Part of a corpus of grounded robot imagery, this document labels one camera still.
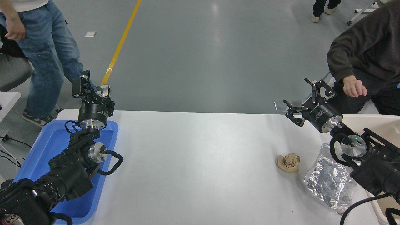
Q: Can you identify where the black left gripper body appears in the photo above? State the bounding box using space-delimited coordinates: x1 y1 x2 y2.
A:
77 102 108 124

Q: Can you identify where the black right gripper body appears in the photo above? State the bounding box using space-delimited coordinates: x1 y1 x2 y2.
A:
308 104 343 133

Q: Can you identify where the person's hand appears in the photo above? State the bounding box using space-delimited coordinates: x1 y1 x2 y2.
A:
5 17 26 40
343 75 368 97

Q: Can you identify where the standing person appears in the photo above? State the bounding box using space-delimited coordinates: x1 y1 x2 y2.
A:
0 0 85 127

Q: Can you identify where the blue plastic tray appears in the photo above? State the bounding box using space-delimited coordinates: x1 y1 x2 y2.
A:
14 120 119 225

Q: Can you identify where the large pale plastic bin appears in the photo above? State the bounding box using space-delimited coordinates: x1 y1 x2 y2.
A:
336 113 400 225

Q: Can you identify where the crumpled tan paper ball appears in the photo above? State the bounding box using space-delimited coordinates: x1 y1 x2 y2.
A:
276 153 301 173

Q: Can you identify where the crumpled silver foil tray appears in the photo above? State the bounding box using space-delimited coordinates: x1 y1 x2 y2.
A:
303 143 358 216

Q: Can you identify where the grey office chair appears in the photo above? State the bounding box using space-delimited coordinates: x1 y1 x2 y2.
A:
0 53 33 92

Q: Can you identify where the seated person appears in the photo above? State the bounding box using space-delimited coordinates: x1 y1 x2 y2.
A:
327 0 400 116

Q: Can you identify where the white side table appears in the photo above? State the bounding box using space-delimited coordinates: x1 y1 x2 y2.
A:
0 92 22 122

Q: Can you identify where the black jacket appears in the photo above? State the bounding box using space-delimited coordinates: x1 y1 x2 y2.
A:
0 23 28 60

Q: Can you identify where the distant person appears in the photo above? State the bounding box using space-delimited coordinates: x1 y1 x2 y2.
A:
311 0 342 23

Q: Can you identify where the black floor cable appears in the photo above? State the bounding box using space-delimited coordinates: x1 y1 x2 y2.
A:
0 134 32 149
0 149 25 168

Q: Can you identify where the white metal frame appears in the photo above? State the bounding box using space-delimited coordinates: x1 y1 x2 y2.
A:
347 0 388 26

